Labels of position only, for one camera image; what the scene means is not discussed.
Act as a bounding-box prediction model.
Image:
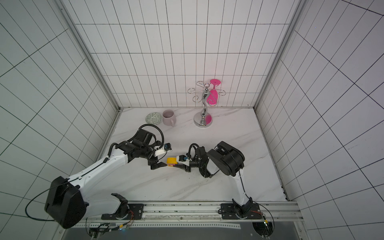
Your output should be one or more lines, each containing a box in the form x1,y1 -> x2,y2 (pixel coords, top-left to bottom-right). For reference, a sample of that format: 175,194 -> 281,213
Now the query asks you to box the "black corrugated cable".
187,143 -> 202,158
137,123 -> 165,149

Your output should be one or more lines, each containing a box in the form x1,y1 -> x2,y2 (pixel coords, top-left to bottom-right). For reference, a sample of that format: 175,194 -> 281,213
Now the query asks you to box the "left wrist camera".
155,143 -> 172,157

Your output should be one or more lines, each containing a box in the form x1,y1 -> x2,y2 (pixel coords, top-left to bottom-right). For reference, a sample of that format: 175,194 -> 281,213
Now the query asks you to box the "green patterned small bowl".
145,112 -> 163,125

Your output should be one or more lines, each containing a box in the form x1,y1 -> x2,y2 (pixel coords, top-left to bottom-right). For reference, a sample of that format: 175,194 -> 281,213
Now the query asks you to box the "pink plastic goblet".
207,79 -> 221,106

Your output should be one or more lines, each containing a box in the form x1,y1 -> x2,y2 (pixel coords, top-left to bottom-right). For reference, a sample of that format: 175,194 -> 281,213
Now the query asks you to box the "pale pink ribbed mug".
162,110 -> 176,127

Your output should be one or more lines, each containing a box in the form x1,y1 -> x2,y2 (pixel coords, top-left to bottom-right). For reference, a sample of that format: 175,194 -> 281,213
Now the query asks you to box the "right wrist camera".
177,155 -> 191,166

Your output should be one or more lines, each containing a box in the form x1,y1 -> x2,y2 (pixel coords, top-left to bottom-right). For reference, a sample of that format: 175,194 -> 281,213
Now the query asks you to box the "left black corrugated cable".
137,123 -> 165,149

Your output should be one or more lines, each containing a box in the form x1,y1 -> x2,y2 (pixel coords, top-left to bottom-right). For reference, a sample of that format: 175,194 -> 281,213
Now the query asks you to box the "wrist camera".
177,155 -> 191,166
155,143 -> 172,157

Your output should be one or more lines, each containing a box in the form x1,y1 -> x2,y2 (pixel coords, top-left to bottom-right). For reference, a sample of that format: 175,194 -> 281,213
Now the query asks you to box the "chrome cup holder stand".
188,81 -> 227,128

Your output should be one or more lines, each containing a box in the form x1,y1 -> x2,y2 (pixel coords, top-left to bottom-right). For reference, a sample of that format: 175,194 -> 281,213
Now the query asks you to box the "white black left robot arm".
45,127 -> 172,229

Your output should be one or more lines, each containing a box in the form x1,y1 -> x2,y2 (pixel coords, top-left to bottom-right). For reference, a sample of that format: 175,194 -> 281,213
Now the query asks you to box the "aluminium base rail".
75,202 -> 304,230

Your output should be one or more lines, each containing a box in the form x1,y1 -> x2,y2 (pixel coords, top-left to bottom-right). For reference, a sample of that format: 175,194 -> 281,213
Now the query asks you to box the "yellow curved lego brick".
167,158 -> 178,166

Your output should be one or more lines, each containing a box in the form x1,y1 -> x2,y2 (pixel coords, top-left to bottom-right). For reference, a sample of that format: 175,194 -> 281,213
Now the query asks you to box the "right black corrugated cable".
187,143 -> 202,158

